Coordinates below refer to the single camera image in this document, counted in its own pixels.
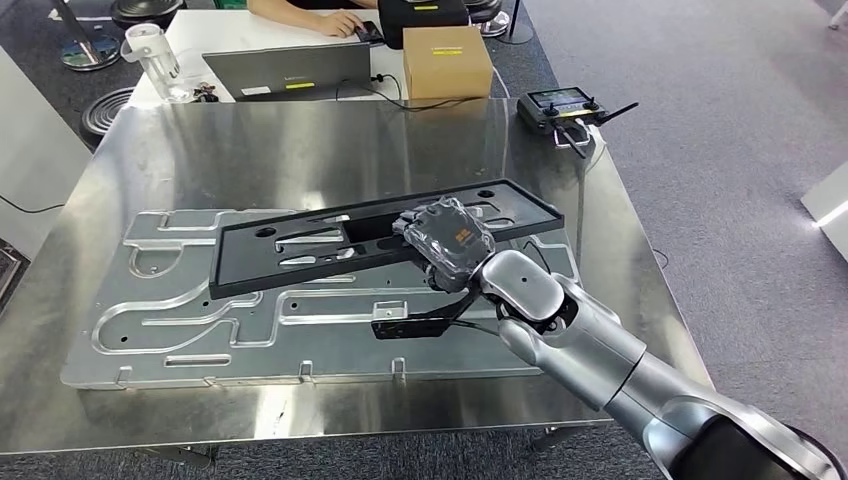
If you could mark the black plastic panel part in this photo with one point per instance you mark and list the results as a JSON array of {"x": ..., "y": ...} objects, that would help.
[{"x": 238, "y": 265}]

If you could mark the black smartphone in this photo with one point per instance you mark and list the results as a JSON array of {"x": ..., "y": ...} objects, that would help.
[{"x": 371, "y": 32}]

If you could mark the bunch of keys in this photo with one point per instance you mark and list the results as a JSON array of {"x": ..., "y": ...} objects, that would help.
[{"x": 205, "y": 93}]

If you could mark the black remote controller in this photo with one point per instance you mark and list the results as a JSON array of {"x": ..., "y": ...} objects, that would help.
[{"x": 536, "y": 118}]

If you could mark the black carry case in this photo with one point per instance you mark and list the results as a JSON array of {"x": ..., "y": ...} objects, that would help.
[{"x": 424, "y": 16}]

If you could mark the clear plastic water bottle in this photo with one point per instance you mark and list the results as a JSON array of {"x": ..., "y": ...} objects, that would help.
[{"x": 156, "y": 63}]

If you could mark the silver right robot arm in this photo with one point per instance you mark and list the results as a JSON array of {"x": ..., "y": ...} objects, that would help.
[{"x": 596, "y": 358}]

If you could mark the stainless steel workbench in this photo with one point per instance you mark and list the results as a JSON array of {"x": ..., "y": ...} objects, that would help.
[{"x": 265, "y": 152}]

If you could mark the black round stool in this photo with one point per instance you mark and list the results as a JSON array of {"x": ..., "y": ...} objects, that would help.
[
  {"x": 106, "y": 112},
  {"x": 146, "y": 10}
]

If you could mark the white desk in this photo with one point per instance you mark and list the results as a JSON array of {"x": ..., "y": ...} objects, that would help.
[{"x": 212, "y": 33}]

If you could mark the aluminium fixture plate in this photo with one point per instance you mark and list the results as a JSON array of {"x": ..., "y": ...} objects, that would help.
[{"x": 331, "y": 344}]

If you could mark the chrome stanchion base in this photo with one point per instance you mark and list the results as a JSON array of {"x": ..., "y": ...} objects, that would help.
[{"x": 89, "y": 53}]

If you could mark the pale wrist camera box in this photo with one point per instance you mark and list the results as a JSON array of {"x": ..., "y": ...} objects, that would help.
[{"x": 389, "y": 311}]

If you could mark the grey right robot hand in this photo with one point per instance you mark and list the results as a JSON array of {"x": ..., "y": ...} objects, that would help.
[{"x": 450, "y": 235}]

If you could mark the brown cardboard box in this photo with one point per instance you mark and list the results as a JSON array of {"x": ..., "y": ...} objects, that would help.
[{"x": 447, "y": 73}]

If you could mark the grey laptop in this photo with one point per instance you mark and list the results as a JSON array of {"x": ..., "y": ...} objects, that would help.
[{"x": 285, "y": 69}]

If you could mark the person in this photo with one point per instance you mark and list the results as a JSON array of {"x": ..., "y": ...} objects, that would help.
[{"x": 291, "y": 10}]

